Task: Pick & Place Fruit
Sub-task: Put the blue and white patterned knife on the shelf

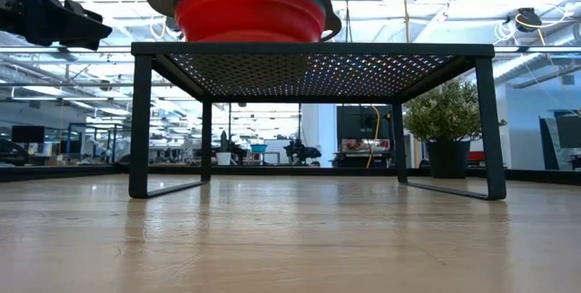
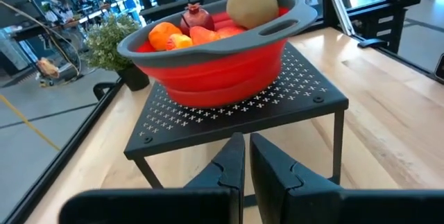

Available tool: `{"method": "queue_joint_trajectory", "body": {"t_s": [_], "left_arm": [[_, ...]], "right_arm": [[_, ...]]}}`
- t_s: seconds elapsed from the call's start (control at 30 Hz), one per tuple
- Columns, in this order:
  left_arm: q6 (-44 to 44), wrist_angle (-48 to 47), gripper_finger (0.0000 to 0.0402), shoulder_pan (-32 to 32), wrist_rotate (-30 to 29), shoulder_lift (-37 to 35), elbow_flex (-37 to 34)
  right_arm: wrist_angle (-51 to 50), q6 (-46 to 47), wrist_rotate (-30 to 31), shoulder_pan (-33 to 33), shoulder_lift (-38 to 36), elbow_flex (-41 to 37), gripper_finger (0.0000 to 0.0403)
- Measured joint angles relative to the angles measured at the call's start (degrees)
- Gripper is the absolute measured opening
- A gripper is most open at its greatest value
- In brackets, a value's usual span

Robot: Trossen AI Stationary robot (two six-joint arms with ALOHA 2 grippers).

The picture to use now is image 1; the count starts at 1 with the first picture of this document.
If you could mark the red collapsible bowl grey rim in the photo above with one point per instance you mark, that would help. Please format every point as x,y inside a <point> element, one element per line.
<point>249,12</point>

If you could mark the black aluminium table frame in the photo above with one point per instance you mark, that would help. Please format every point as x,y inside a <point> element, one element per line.
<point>295,170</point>

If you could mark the black perforated metal riser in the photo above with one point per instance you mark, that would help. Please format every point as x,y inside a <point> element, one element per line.
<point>313,49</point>

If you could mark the green plant in black pot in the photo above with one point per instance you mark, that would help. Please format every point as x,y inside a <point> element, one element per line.
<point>447,111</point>

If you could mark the small teal bin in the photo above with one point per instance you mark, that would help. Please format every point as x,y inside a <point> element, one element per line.
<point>259,148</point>

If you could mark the cactus in white pot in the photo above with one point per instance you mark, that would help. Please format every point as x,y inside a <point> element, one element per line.
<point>223,159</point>

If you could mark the black computer monitor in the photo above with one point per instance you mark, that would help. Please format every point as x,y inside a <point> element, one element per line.
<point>27,134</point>
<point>363,120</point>

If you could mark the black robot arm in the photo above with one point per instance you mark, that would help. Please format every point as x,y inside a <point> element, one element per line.
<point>302,151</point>

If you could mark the large dark display screen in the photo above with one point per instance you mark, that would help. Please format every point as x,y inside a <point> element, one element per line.
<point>569,132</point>

